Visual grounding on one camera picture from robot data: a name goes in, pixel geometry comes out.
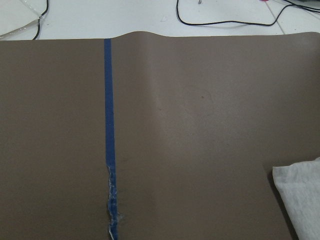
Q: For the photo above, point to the grey cartoon print t-shirt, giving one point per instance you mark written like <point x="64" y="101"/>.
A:
<point x="299" y="188"/>

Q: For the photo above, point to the blue tape grid lines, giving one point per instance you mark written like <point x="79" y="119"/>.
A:
<point x="110" y="156"/>

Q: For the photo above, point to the clear plastic bag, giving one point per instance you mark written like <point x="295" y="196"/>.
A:
<point x="18" y="15"/>

